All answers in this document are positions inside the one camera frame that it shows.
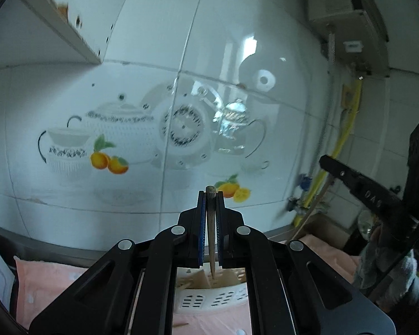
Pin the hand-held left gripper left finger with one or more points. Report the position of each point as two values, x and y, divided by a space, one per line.
202 226

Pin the brown box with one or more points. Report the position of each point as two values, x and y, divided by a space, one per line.
328 226

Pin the shiny metal ladle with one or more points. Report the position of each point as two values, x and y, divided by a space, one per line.
367 221

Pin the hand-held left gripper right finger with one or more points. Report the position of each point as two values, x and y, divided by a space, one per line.
220 226

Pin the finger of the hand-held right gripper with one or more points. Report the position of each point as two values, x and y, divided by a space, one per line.
356 181

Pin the person's right hand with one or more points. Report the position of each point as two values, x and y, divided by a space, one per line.
373 261

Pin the pink towel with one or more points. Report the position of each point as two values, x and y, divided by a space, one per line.
38 286

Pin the white plastic utensil holder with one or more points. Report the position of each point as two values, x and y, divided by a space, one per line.
209 300

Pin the wall water heater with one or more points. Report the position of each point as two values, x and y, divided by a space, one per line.
335 3

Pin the white wall cabinet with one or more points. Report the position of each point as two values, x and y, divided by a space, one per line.
38 24

